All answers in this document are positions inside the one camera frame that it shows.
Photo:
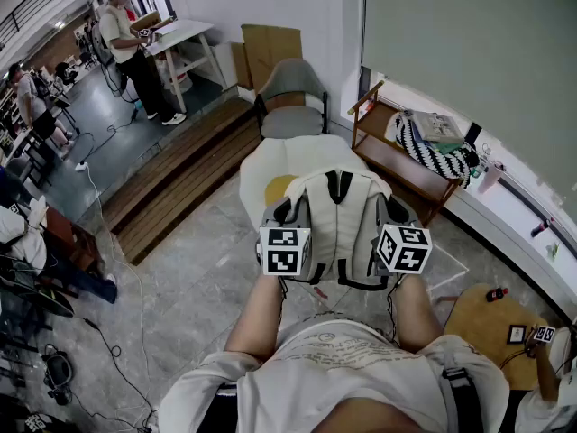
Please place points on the yellow round cushion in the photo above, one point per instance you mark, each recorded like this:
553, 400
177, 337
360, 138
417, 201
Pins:
277, 190

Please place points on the wooden low shelf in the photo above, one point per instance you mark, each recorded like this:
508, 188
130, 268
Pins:
405, 169

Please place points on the grey armchair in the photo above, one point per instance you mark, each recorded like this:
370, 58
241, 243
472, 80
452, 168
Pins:
290, 120

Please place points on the person's right forearm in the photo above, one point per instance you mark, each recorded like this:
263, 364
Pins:
417, 314

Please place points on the brown wooden side table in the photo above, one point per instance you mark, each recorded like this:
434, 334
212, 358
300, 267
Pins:
72, 237

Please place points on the flat cardboard sheet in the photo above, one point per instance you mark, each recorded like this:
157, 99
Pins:
270, 54

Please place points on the grey roller blind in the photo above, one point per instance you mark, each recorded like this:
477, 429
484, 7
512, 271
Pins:
478, 48

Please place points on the small black picture frame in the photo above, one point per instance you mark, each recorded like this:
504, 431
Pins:
516, 334

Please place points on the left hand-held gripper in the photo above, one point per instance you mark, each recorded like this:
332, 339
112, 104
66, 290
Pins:
285, 251

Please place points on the stack of magazines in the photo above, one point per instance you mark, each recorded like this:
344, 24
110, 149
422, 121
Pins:
439, 126

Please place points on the round wooden table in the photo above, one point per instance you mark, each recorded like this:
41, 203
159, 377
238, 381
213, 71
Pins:
482, 332

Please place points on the pink tumbler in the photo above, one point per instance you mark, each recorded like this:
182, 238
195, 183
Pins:
489, 179

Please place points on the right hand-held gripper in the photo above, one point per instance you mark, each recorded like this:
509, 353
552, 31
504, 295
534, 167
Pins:
403, 248

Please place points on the white power strip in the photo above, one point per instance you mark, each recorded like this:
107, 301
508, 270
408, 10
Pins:
81, 167

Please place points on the beige backpack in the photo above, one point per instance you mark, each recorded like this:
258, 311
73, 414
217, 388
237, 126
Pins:
342, 223

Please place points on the open cardboard box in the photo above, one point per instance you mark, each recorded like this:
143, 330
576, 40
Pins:
151, 21

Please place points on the wooden slat platform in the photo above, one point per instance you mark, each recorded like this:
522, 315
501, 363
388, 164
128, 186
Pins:
180, 169

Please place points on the person's left forearm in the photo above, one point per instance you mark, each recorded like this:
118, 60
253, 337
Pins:
259, 318

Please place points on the small red bottle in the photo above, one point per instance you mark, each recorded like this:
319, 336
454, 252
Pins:
497, 294

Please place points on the white table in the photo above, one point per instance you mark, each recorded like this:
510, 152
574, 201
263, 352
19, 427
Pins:
185, 32

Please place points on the person's white t-shirt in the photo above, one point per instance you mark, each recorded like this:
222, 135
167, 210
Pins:
333, 377

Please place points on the black white patterned bag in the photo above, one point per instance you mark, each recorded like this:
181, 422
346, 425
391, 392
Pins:
433, 160

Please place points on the white armchair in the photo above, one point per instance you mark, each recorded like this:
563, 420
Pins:
306, 156

